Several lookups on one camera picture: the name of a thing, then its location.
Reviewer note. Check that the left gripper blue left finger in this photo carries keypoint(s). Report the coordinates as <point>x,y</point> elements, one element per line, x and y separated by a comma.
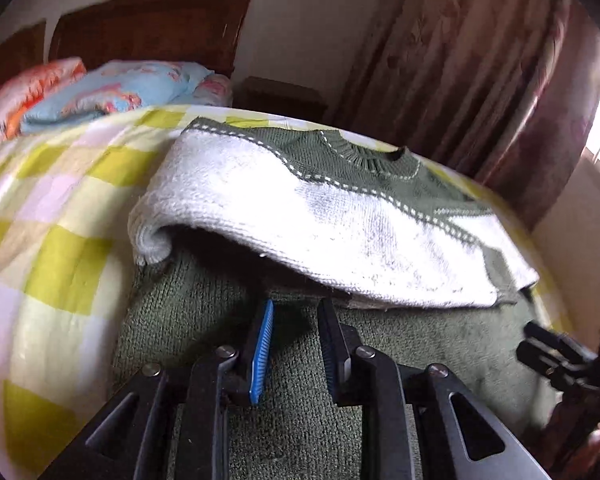
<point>255,351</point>

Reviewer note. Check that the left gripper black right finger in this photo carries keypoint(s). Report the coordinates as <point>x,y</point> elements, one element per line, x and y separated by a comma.
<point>336,341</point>

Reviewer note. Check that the green and white knit sweater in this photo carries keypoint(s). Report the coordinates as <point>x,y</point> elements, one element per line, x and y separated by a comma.
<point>234,216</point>

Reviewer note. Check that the person's right hand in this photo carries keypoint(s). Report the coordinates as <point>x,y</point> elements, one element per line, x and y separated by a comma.
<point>583,460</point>

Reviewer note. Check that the yellow checkered bed sheet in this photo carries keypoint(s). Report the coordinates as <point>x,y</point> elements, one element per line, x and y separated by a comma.
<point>66,266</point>

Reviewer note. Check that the dark wooden nightstand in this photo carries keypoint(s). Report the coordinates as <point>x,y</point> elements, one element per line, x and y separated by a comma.
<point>279,98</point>

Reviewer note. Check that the light blue floral quilt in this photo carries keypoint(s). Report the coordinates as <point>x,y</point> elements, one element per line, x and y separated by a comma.
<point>121,86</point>

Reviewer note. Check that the dark wooden headboard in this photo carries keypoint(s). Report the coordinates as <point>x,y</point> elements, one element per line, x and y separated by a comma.
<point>202,31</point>

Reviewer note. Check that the orange pink floral pillow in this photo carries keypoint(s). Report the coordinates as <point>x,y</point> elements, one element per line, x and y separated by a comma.
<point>24,91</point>

